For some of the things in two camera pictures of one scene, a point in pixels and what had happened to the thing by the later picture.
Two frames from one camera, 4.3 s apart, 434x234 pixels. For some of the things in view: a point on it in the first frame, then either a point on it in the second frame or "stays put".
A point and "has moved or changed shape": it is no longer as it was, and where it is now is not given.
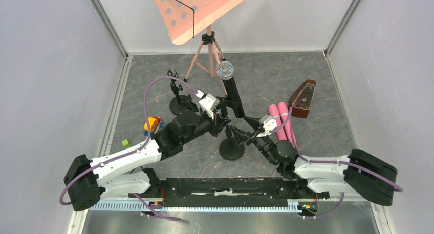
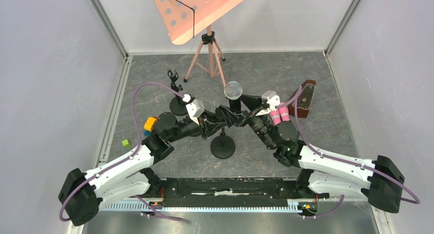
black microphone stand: (178, 103) stays put
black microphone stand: (230, 150) has moved or changed shape
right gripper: (242, 137) to (254, 103)
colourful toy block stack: (154, 123) stays put
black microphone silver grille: (225, 70) has moved or changed shape
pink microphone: (275, 112) stays put
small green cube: (126, 143) stays put
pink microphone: (284, 111) stays put
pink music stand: (188, 11) stays put
